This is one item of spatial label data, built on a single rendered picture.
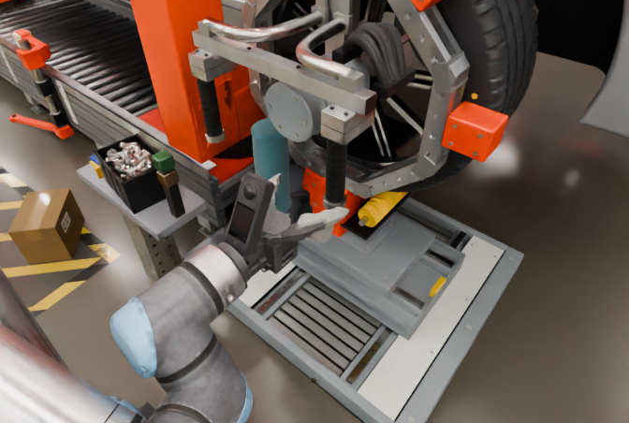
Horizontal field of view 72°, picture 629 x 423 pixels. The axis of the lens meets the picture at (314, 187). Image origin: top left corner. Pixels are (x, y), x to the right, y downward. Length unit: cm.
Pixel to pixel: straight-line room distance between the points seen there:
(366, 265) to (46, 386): 103
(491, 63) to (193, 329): 67
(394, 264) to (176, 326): 95
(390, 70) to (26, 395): 63
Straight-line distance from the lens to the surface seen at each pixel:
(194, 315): 60
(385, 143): 111
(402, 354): 143
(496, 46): 89
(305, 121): 86
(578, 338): 175
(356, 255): 143
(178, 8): 113
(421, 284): 149
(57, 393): 56
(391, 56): 75
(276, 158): 106
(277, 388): 145
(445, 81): 83
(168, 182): 118
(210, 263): 61
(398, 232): 152
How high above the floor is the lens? 132
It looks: 41 degrees down
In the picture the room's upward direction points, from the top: straight up
